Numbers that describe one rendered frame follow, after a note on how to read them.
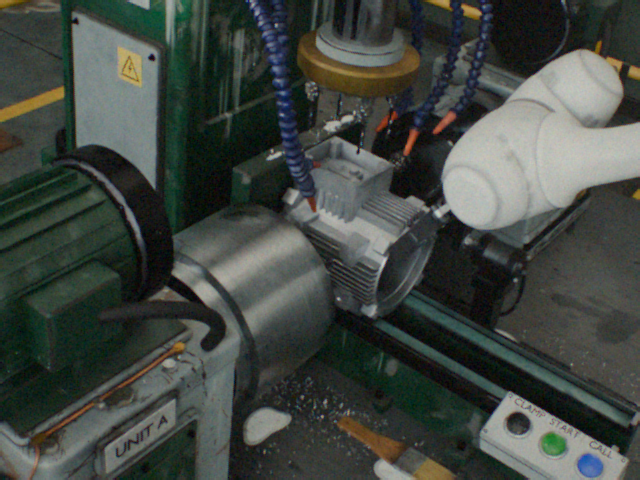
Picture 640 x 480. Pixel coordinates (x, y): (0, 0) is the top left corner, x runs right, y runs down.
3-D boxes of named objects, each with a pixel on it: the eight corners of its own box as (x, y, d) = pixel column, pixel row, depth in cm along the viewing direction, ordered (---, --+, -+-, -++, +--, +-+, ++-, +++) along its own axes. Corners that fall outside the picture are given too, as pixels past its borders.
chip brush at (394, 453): (331, 430, 145) (331, 426, 144) (349, 413, 148) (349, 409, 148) (441, 498, 136) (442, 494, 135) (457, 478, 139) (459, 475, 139)
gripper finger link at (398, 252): (428, 239, 133) (426, 241, 132) (402, 262, 138) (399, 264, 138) (415, 223, 133) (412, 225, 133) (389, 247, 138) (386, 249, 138)
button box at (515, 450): (478, 448, 117) (478, 431, 113) (507, 406, 120) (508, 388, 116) (597, 521, 109) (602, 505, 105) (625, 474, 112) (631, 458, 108)
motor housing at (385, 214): (265, 281, 154) (275, 185, 143) (335, 236, 167) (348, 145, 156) (361, 338, 145) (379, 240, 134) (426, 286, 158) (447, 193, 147)
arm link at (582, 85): (509, 98, 121) (465, 136, 112) (589, 22, 109) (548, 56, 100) (565, 158, 120) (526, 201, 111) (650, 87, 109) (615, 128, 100)
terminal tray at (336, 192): (290, 195, 148) (294, 156, 144) (331, 172, 156) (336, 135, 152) (349, 227, 143) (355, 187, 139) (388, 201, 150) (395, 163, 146)
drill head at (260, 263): (42, 410, 126) (28, 267, 111) (222, 296, 151) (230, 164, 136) (168, 512, 114) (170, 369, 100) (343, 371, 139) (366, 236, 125)
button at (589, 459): (571, 473, 109) (573, 467, 108) (584, 454, 110) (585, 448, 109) (594, 486, 108) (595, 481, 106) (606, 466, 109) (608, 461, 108)
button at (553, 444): (536, 452, 111) (536, 446, 110) (548, 433, 113) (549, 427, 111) (557, 464, 110) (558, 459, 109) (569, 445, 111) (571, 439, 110)
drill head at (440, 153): (332, 225, 171) (350, 105, 157) (447, 152, 199) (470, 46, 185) (446, 286, 160) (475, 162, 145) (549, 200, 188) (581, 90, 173)
